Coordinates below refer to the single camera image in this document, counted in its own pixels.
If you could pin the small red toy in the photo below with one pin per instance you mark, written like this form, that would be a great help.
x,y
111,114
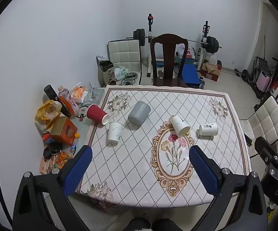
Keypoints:
x,y
47,139

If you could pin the door frame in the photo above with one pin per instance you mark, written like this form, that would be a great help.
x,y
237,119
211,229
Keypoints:
x,y
262,28

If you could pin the red white plastic bag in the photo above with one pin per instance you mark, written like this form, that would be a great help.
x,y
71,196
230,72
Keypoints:
x,y
189,53

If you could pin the blue bench pad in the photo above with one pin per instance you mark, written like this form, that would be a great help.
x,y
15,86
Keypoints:
x,y
190,75

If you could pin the black round case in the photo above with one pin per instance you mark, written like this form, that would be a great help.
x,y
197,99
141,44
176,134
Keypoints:
x,y
52,149

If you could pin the barbell with black plates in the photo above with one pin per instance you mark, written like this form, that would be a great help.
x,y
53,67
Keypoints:
x,y
212,44

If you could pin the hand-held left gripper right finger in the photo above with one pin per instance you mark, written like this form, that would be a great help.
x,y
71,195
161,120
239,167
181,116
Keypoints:
x,y
204,173

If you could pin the yellow plastic bag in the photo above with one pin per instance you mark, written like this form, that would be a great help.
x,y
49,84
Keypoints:
x,y
45,115

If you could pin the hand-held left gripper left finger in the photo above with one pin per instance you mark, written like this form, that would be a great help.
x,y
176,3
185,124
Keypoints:
x,y
79,170

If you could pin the pale crumpled cloth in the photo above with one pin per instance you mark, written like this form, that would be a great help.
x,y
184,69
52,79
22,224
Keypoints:
x,y
121,72

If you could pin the orange cardboard box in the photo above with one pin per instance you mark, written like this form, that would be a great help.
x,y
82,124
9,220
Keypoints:
x,y
63,130

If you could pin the red paper cup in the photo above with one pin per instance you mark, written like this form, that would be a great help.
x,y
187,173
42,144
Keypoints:
x,y
95,113

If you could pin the white cup black print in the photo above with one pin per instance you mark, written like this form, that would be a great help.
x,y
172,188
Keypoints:
x,y
208,128

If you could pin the black folding cart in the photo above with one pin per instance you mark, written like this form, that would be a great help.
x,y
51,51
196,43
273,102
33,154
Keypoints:
x,y
261,65

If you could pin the white paper cup faint print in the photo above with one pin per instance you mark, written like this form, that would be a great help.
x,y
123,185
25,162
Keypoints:
x,y
114,134

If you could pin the orange snack bag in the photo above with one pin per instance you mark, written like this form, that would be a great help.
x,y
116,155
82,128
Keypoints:
x,y
79,93

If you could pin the clear plastic bag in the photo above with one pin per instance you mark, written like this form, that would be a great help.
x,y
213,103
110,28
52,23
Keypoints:
x,y
94,95

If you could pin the floral diamond pattern tablecloth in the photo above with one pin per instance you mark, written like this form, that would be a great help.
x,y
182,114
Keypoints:
x,y
134,163

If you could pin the white padded chair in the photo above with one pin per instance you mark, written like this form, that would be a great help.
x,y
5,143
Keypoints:
x,y
266,120
124,53

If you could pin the white weight bench rack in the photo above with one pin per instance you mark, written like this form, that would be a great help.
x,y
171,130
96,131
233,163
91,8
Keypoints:
x,y
150,38

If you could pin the brown cardboard box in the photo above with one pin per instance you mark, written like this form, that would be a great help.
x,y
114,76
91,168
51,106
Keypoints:
x,y
211,73

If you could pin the small black device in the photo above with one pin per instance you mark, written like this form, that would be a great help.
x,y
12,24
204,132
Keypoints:
x,y
247,140

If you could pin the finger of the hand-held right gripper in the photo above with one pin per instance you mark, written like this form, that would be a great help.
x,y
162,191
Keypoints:
x,y
264,148

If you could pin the orange drink bottle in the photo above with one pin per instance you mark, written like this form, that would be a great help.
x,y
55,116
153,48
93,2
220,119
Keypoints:
x,y
68,101

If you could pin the grey cup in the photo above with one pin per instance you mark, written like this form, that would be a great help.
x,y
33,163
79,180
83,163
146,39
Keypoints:
x,y
139,113

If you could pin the person's leg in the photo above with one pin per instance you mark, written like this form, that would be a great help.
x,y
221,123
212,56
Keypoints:
x,y
140,225
164,225

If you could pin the pink suitcase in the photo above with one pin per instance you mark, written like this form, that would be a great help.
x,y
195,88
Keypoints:
x,y
264,81

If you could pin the black dumbbell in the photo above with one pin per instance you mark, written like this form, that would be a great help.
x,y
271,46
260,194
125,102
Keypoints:
x,y
244,74

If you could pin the orange printed packet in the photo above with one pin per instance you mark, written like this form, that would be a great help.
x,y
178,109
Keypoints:
x,y
55,163

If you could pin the plain white paper cup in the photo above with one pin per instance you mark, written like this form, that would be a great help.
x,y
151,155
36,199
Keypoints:
x,y
178,125

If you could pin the small colourful tube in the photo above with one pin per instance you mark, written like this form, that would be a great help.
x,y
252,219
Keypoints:
x,y
74,143

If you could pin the black bottle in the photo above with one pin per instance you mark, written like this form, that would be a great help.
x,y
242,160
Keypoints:
x,y
53,95

